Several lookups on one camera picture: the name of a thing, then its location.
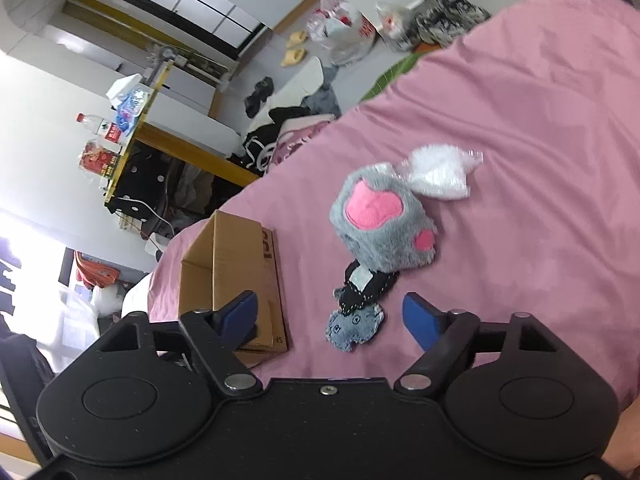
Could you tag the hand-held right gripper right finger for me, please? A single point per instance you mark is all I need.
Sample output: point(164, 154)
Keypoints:
point(419, 321)

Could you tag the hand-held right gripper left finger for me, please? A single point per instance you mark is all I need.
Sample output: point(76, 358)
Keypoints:
point(241, 316)

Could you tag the cardboard box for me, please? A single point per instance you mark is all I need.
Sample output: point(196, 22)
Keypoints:
point(240, 260)

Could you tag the black white-dotted sock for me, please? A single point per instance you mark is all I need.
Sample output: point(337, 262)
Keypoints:
point(366, 285)

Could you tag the grey pink plush paw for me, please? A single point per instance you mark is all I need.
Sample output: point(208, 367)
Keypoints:
point(387, 242)

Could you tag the person's right forearm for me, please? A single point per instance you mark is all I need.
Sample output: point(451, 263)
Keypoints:
point(627, 440)

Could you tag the white pillow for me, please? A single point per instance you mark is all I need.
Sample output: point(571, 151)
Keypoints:
point(135, 297)

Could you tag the orange cloth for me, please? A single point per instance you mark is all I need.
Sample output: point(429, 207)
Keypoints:
point(95, 270)

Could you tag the black polka dot bag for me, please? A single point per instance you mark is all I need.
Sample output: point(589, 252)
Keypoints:
point(142, 180)

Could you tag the yellow table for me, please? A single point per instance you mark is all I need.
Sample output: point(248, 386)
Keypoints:
point(190, 152)

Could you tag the black and white tote bag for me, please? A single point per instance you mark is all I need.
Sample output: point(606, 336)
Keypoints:
point(265, 132)

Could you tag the black slipper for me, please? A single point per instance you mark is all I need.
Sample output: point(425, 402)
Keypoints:
point(252, 105)
point(265, 87)

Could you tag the red snack bag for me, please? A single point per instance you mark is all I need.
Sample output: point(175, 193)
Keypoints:
point(97, 157)

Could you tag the blue white plastic pack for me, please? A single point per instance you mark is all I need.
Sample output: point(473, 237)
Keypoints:
point(131, 107)

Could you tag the pink bed sheet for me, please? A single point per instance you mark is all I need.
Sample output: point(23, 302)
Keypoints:
point(525, 110)

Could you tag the clear water bottle red label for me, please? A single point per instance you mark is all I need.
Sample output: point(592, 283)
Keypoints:
point(100, 125)

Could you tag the green leaf cartoon mat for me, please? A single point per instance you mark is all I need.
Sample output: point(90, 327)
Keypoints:
point(395, 72)

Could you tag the white floor mat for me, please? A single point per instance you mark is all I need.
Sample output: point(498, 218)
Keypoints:
point(312, 75)

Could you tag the white box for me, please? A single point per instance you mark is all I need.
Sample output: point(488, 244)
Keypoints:
point(125, 87)

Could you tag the yellow slipper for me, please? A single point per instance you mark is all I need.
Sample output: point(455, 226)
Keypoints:
point(298, 38)
point(293, 57)

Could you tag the standing fan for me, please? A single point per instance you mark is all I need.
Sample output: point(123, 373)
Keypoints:
point(160, 57)

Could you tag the clear plastic bag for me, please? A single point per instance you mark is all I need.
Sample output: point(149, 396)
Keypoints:
point(395, 22)

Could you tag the white red plastic bag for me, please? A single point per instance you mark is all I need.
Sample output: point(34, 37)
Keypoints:
point(345, 30)

